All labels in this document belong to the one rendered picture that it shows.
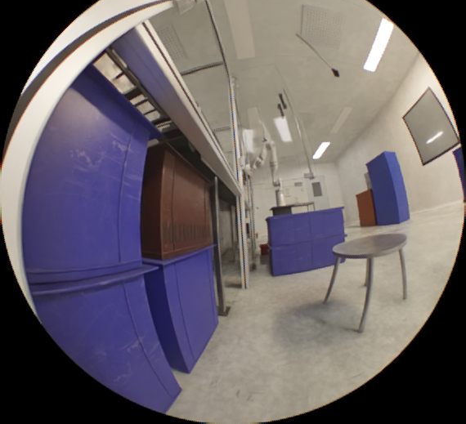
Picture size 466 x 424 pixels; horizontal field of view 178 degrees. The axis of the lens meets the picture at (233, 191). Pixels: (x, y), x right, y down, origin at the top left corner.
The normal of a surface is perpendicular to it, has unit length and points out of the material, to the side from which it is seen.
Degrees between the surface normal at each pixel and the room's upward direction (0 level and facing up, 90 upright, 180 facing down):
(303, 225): 90
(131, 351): 90
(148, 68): 180
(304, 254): 90
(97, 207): 90
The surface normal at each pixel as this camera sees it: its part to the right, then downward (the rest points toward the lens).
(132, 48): 0.07, 0.97
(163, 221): 0.98, -0.11
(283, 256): -0.16, -0.23
